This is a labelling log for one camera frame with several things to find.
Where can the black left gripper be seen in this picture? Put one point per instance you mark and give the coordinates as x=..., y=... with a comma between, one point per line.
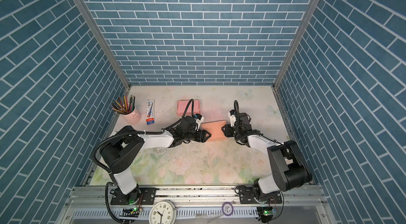
x=202, y=135

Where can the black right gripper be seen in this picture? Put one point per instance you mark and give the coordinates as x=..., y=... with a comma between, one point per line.
x=227, y=131

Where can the tan cardboard box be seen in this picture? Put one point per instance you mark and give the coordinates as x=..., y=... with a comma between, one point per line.
x=215, y=129

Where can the pink cardboard box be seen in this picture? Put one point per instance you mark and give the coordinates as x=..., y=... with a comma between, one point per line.
x=182, y=104

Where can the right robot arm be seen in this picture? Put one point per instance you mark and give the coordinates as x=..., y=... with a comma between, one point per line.
x=288, y=169

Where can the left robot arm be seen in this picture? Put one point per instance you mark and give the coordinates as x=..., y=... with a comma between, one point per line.
x=116, y=154

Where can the white blue pencil box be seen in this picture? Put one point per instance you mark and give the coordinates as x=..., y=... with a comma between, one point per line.
x=150, y=112

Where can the pink metal pencil bucket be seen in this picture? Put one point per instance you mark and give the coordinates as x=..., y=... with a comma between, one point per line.
x=133, y=118

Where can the bundle of coloured pencils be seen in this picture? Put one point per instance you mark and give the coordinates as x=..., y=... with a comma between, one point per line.
x=124, y=105

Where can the purple tape roll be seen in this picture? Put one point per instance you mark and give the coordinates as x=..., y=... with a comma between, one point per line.
x=227, y=209

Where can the white wall clock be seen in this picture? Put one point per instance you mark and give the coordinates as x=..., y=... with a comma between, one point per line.
x=164, y=212

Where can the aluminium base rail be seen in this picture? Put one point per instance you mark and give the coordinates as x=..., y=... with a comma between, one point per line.
x=200, y=205

